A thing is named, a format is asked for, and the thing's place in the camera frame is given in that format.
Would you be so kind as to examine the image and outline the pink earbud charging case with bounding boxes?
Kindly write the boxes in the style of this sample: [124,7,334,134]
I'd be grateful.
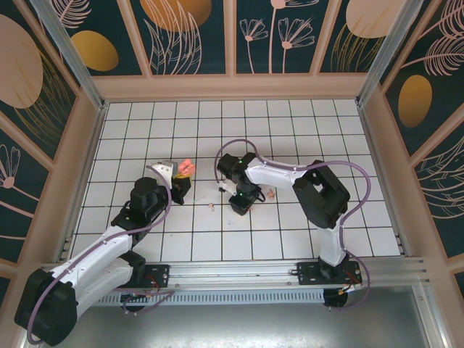
[177,157,197,177]

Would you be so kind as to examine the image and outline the grey metal sheet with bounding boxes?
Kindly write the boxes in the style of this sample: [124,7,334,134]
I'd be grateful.
[34,286,445,348]

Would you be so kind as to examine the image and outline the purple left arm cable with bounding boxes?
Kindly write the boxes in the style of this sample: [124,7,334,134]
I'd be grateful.
[27,183,175,345]

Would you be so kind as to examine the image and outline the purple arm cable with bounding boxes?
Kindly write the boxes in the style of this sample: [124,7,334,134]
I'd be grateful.
[213,138,371,312]
[27,183,175,345]

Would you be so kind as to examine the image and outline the aluminium side rail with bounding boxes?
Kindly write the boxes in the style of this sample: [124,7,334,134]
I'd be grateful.
[57,103,109,264]

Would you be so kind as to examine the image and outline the red base wires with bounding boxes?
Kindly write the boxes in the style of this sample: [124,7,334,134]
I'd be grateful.
[144,275,165,291]
[339,278,364,297]

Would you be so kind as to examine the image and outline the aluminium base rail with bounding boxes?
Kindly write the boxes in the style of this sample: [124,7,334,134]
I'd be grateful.
[39,257,431,291]

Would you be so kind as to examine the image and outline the slotted grey cable duct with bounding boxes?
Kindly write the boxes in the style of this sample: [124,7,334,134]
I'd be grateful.
[96,289,326,306]

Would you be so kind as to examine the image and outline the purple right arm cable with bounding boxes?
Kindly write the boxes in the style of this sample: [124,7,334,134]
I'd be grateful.
[213,138,371,312]

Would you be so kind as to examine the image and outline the aluminium frame post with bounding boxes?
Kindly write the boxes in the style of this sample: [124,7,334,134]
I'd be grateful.
[29,0,110,114]
[355,0,434,107]

